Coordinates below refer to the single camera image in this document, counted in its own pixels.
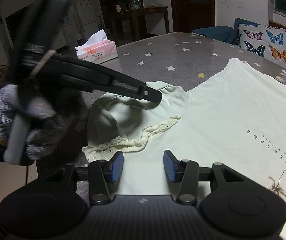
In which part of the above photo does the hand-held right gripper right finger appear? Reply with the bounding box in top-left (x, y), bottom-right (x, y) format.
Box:
top-left (163, 150), bottom-right (253, 205)

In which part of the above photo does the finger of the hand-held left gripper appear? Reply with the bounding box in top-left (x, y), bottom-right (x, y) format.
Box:
top-left (39, 52), bottom-right (163, 103)

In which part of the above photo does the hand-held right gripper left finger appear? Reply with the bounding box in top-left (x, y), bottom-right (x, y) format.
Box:
top-left (40, 151), bottom-right (124, 204)

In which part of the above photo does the light green shirt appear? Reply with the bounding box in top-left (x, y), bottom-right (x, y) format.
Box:
top-left (82, 58), bottom-right (286, 240)

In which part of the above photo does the person's left hand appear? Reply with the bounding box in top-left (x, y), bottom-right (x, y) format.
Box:
top-left (0, 84), bottom-right (88, 160)

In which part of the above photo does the pink white tissue box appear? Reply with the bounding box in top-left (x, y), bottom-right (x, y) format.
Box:
top-left (75, 29), bottom-right (118, 64)

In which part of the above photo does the white refrigerator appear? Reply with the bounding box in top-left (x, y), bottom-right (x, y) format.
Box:
top-left (76, 0), bottom-right (102, 43)

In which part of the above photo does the electric fan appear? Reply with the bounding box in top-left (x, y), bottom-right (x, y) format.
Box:
top-left (0, 65), bottom-right (10, 87)

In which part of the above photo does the dark wooden cabinet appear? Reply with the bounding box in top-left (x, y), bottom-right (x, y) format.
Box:
top-left (96, 0), bottom-right (143, 34)

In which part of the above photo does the dark wooden side table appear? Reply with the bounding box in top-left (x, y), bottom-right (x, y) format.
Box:
top-left (112, 6), bottom-right (170, 47)

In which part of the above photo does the brown wooden door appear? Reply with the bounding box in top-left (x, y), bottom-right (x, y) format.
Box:
top-left (168, 0), bottom-right (216, 33)

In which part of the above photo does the blue sofa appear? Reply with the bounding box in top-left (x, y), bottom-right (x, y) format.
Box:
top-left (190, 18), bottom-right (286, 79)

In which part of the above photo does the butterfly print pillow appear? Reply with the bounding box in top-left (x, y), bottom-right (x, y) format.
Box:
top-left (235, 24), bottom-right (286, 72)

